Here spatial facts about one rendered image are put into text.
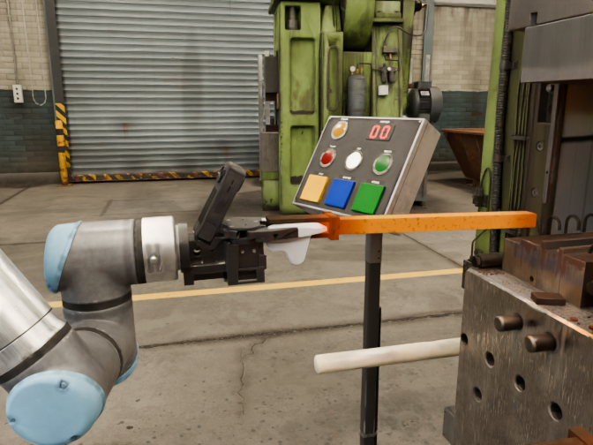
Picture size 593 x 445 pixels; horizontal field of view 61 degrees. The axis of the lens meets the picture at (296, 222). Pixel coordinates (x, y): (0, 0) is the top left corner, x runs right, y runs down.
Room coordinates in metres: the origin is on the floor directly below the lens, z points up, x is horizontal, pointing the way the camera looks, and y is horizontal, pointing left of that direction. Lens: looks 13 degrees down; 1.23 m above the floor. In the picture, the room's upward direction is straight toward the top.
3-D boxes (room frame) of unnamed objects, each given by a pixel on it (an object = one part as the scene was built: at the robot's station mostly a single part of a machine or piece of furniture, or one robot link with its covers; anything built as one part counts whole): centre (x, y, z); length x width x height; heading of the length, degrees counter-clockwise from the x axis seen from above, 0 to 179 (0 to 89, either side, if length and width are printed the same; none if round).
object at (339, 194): (1.30, -0.11, 1.01); 0.07 x 0.05 x 0.07; 39
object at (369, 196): (1.22, -0.18, 1.01); 0.07 x 0.05 x 0.07; 39
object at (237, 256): (0.70, 0.11, 1.03); 0.12 x 0.08 x 0.09; 104
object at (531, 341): (0.73, -0.38, 0.87); 0.04 x 0.03 x 0.03; 104
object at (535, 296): (0.79, -0.41, 0.92); 0.04 x 0.03 x 0.01; 84
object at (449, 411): (1.24, -0.46, 0.36); 0.09 x 0.07 x 0.12; 14
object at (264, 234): (0.69, 0.04, 1.06); 0.09 x 0.05 x 0.02; 101
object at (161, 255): (0.68, 0.18, 1.04); 0.10 x 0.05 x 0.09; 14
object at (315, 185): (1.38, -0.05, 1.01); 0.07 x 0.05 x 0.07; 39
